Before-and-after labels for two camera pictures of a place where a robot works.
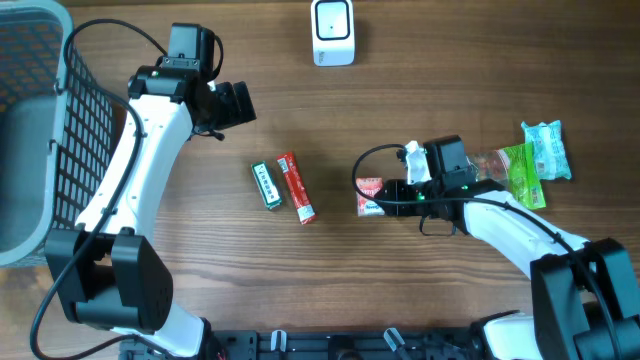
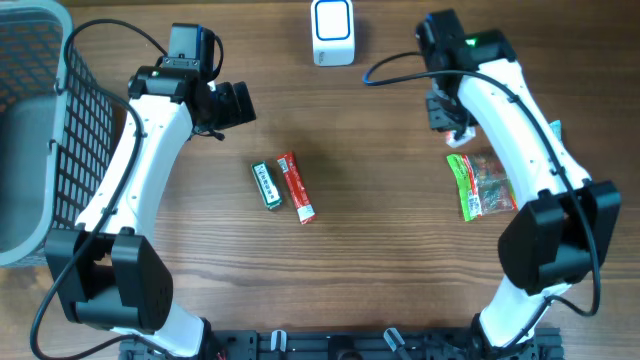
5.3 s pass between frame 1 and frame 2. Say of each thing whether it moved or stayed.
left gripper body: stayed
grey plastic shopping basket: stayed
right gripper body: moved
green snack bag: moved
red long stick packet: stayed
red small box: moved
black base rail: stayed
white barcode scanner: stayed
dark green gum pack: stayed
